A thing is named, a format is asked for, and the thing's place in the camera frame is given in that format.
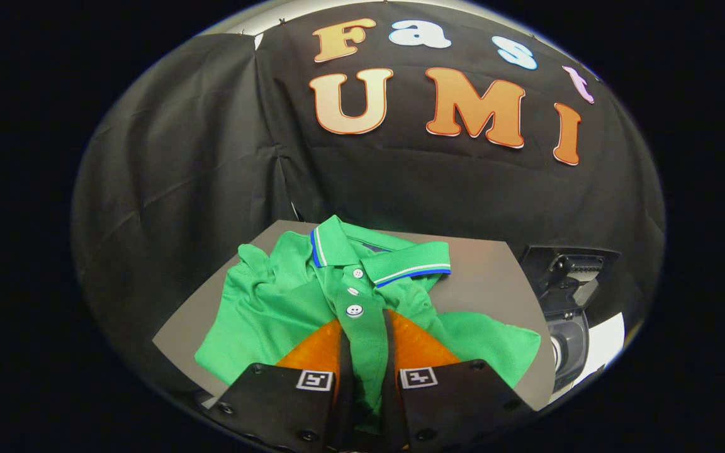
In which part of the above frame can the white paper sheet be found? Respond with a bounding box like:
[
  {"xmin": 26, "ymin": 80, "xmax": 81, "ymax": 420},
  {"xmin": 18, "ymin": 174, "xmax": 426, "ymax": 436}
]
[{"xmin": 551, "ymin": 313, "xmax": 626, "ymax": 403}]

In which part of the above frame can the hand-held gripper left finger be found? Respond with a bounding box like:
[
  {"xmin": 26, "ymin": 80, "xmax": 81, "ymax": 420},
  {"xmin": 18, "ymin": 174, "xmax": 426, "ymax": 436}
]
[{"xmin": 208, "ymin": 318, "xmax": 354, "ymax": 453}]

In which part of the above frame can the grey washing machine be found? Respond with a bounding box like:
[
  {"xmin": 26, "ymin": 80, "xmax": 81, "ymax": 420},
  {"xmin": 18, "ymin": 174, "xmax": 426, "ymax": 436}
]
[{"xmin": 520, "ymin": 245, "xmax": 621, "ymax": 392}]

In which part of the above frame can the grey low table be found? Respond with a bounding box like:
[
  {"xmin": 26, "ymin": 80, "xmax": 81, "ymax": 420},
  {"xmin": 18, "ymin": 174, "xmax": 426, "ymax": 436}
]
[{"xmin": 152, "ymin": 220, "xmax": 556, "ymax": 411}]

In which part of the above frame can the dark transparent washing machine lid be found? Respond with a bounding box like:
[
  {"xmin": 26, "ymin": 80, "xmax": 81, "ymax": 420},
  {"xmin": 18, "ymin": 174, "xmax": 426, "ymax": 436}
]
[{"xmin": 520, "ymin": 245, "xmax": 621, "ymax": 315}]

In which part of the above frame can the row of black clips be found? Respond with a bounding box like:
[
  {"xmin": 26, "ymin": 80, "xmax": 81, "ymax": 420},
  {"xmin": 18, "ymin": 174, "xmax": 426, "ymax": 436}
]
[{"xmin": 237, "ymin": 18, "xmax": 288, "ymax": 36}]

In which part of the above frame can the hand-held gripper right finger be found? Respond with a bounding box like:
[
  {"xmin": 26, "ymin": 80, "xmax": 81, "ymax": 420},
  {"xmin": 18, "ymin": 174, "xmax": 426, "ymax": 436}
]
[{"xmin": 380, "ymin": 308, "xmax": 536, "ymax": 453}]

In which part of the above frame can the green polo shirt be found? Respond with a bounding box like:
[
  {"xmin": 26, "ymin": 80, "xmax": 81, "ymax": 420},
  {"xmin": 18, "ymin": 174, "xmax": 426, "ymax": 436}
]
[{"xmin": 194, "ymin": 215, "xmax": 542, "ymax": 435}]

